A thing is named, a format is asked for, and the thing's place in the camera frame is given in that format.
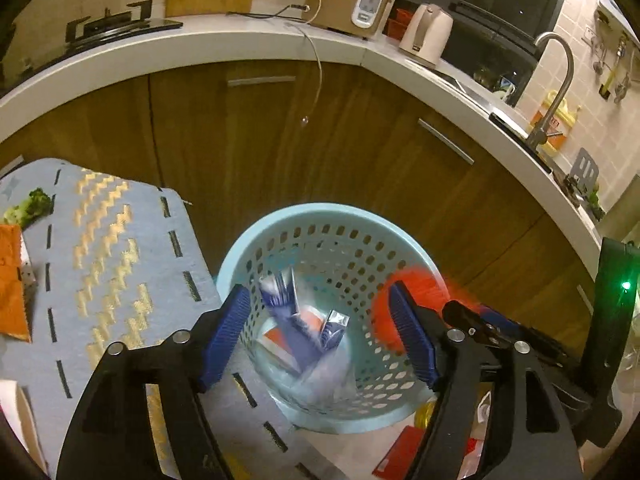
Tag red snack packet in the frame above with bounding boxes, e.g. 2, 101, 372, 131
372, 266, 453, 353

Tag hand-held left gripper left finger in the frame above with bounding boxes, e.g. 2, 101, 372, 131
56, 284, 252, 480

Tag green bok choy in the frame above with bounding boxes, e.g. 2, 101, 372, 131
2, 187, 55, 228

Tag silver foil packet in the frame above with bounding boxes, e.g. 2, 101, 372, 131
320, 310, 349, 352

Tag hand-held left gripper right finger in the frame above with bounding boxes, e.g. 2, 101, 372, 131
387, 280, 586, 480

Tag blue and white packet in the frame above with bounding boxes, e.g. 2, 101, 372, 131
259, 267, 346, 376

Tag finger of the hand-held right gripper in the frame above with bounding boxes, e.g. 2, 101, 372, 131
442, 300, 506, 348
482, 308, 581, 376

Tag steel kitchen sink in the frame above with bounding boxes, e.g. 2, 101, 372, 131
440, 67, 553, 173

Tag wooden kitchen cabinet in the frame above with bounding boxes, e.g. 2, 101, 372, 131
0, 60, 601, 356

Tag clear plastic wrapper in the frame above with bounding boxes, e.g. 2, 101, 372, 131
459, 385, 501, 480

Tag orange snack bag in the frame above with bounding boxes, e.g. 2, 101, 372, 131
0, 225, 33, 343

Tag yellow dish soap bottle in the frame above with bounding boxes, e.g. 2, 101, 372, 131
530, 91, 582, 157

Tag white electric kettle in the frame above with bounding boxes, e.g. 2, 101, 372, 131
398, 3, 454, 68

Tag grey slotted spatula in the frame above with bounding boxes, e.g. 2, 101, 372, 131
567, 148, 599, 196

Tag light blue perforated plastic basket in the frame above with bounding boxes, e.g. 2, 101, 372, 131
216, 203, 451, 435

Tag rice cooker power cable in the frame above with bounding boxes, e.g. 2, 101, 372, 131
227, 2, 323, 126

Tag red container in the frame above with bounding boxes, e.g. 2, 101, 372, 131
385, 7, 413, 38

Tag beige rice cooker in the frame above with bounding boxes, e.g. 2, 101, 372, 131
307, 0, 396, 40

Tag steel cabinet handle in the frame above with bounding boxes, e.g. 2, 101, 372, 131
417, 119, 475, 165
227, 76, 296, 87

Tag hanging kitchen utensils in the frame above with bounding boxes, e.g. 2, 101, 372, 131
592, 7, 632, 104

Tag steel kitchen faucet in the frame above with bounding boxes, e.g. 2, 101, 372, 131
525, 32, 576, 155

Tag white container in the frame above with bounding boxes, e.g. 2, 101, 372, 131
0, 380, 49, 476

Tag yellow packet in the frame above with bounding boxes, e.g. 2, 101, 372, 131
415, 400, 441, 429

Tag black gas stove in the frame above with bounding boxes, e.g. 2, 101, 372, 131
65, 0, 183, 45

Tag flat red packet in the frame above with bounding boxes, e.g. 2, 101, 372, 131
372, 425, 426, 477

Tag red and white small box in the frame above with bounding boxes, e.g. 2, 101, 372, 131
257, 310, 326, 363

